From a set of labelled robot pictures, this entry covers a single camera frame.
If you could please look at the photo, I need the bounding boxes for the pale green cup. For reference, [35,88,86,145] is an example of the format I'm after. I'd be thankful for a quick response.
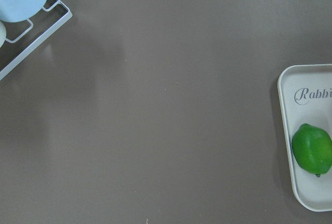
[0,22,7,47]

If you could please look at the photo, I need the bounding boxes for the green lime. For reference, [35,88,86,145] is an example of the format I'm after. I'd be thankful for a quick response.
[292,123,331,177]

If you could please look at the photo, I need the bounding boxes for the white wire cup rack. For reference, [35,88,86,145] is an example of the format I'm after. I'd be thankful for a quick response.
[1,0,73,79]

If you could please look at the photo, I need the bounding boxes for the cream rabbit tray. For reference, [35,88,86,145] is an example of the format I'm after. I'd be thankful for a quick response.
[278,64,331,212]

